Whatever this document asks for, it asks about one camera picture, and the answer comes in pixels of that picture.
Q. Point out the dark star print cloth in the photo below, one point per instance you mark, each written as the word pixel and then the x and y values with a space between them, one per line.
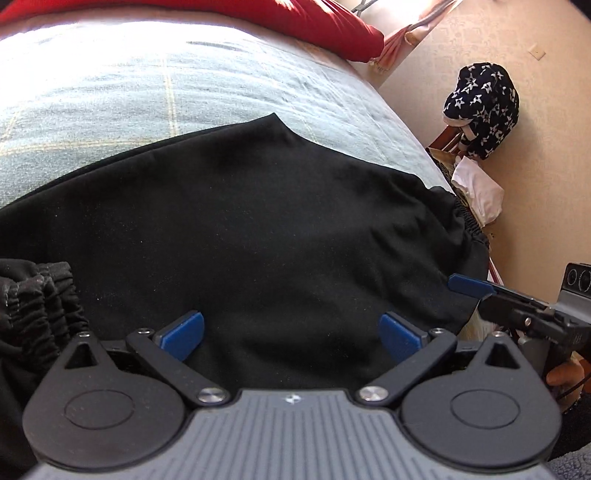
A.
pixel 482 110

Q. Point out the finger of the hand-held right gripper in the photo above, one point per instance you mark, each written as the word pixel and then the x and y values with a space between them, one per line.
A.
pixel 496 314
pixel 468 285

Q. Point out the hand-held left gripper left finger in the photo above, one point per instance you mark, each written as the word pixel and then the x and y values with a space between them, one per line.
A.
pixel 182 337

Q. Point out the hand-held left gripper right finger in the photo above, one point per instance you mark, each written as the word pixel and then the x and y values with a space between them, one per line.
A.
pixel 399 337

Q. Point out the wooden chair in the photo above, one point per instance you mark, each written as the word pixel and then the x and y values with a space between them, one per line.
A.
pixel 445 143

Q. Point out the orange striped curtain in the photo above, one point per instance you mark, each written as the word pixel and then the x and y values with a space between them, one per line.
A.
pixel 406 32

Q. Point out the grey fuzzy cloth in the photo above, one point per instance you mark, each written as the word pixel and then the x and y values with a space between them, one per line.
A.
pixel 572 468

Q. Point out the person's right hand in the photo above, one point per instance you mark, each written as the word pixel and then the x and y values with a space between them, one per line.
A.
pixel 565 376

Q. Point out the black pants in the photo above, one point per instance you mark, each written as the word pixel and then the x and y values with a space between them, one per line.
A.
pixel 254 230

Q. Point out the beige wall switch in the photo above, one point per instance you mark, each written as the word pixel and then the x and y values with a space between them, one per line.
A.
pixel 538 51

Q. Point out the bed with green plaid sheet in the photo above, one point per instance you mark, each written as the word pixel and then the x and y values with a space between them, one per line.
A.
pixel 184 78

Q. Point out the white crumpled cloth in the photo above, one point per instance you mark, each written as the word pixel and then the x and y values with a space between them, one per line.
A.
pixel 480 194

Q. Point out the red quilt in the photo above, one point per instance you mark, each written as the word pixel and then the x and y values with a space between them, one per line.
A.
pixel 277 18

